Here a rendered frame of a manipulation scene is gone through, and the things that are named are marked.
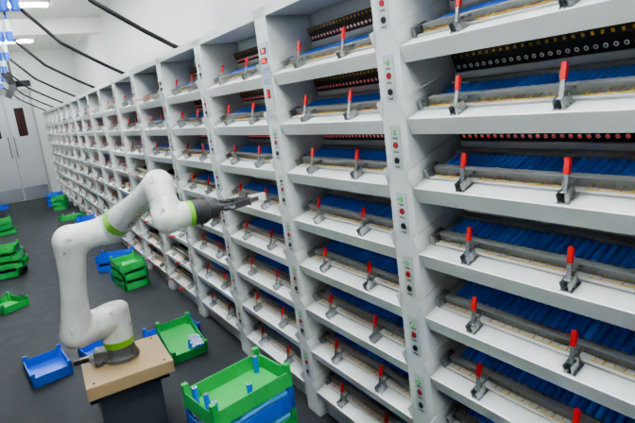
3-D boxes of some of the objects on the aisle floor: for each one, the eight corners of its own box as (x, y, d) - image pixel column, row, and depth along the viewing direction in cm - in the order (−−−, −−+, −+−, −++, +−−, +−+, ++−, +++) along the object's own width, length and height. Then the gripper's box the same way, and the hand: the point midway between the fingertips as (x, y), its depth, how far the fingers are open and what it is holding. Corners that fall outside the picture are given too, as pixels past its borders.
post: (319, 416, 214) (263, 6, 184) (308, 407, 222) (252, 10, 192) (356, 397, 224) (309, 5, 195) (344, 388, 232) (297, 9, 203)
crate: (208, 351, 284) (207, 340, 281) (173, 364, 274) (172, 353, 270) (189, 321, 307) (188, 311, 304) (156, 333, 296) (154, 322, 293)
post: (249, 356, 272) (197, 37, 243) (242, 350, 280) (192, 40, 251) (282, 343, 283) (235, 35, 253) (273, 337, 291) (229, 38, 261)
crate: (25, 369, 290) (21, 356, 289) (62, 355, 302) (60, 343, 301) (33, 389, 267) (30, 375, 265) (74, 373, 279) (71, 360, 277)
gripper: (202, 216, 189) (259, 203, 202) (214, 222, 179) (274, 207, 191) (198, 196, 188) (256, 184, 200) (212, 201, 177) (271, 188, 189)
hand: (256, 197), depth 194 cm, fingers closed
